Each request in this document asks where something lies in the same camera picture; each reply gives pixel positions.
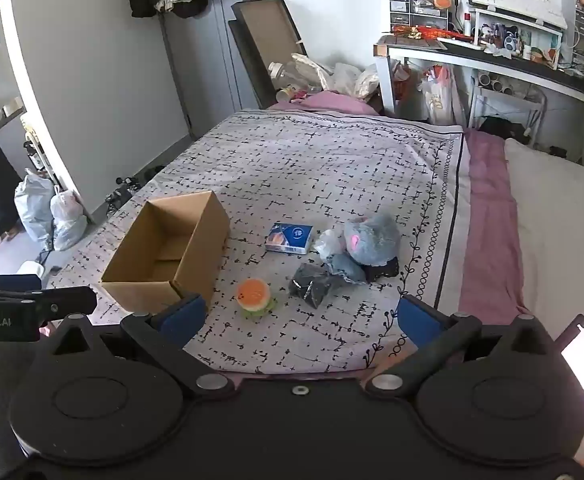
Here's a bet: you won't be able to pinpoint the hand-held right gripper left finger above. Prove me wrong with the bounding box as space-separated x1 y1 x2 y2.
52 293 234 401

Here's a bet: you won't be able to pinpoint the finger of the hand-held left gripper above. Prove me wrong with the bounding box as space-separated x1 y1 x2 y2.
20 286 98 322

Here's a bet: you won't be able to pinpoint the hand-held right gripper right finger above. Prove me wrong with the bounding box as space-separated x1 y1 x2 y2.
366 293 553 401

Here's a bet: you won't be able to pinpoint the small black cloth item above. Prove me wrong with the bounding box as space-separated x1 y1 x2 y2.
364 257 401 282

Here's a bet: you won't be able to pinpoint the orange round plush toy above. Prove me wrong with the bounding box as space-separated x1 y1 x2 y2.
236 279 278 320

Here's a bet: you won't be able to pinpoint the brown cardboard box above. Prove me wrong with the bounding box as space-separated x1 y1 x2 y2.
100 190 231 317

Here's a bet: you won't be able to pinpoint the blue denim pouch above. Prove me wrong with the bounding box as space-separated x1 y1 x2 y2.
324 253 368 285

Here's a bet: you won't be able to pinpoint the grey-blue plush toy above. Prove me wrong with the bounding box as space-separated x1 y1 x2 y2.
343 212 401 267

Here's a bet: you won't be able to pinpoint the black plastic bag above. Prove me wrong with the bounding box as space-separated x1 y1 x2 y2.
289 262 345 310

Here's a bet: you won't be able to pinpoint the clear plastic bag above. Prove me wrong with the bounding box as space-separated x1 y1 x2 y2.
314 228 347 262

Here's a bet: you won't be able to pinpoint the small blue box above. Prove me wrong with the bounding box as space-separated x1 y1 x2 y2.
264 222 314 255

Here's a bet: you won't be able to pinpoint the white quilt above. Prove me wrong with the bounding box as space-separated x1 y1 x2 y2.
503 138 584 332

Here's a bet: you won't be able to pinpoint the white black-patterned blanket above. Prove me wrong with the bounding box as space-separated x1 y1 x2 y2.
46 109 465 376

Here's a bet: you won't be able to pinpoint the white shopping bag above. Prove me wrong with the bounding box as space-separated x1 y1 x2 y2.
421 64 466 126

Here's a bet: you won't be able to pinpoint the pile of clear plastic bags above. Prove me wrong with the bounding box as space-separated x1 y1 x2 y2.
269 53 381 104

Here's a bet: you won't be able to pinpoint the white desk with black top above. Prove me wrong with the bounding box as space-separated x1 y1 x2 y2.
373 35 584 128

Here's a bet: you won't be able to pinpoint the flat cardboard box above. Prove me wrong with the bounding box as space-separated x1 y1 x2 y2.
228 0 307 109

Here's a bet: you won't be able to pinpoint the red decorations on desk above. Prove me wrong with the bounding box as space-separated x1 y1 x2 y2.
391 24 474 42

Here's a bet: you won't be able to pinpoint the white monitor riser shelf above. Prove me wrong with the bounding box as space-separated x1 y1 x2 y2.
471 7 564 70

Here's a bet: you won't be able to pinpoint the grey small drawer organizer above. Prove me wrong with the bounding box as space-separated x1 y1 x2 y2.
388 0 451 31

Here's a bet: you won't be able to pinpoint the white keyboard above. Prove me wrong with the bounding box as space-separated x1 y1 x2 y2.
467 0 569 29

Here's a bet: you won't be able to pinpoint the white wire rack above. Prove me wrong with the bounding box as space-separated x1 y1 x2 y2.
471 72 546 147

